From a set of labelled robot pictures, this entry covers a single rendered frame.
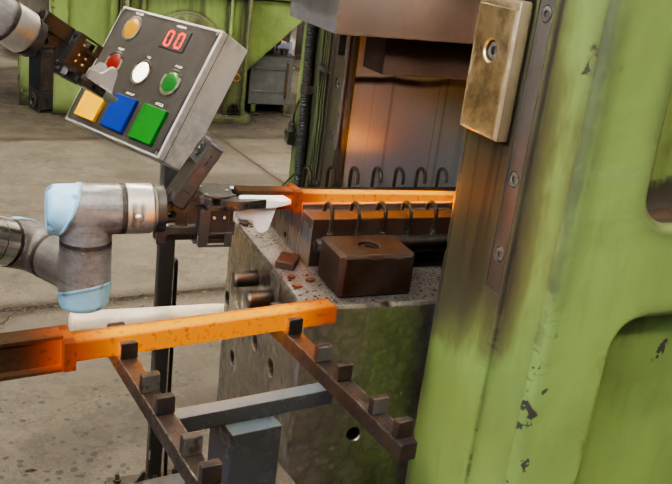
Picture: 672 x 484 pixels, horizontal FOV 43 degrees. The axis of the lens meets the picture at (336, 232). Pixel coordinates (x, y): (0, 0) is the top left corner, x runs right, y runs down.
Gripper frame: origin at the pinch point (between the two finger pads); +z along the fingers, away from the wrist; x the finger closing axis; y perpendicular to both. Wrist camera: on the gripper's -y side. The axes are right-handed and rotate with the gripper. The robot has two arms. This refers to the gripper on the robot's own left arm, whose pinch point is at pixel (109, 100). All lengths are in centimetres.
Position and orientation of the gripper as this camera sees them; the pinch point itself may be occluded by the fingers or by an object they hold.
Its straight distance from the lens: 165.0
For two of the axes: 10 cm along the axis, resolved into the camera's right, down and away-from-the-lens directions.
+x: -7.0, -3.6, 6.2
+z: 5.3, 3.4, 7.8
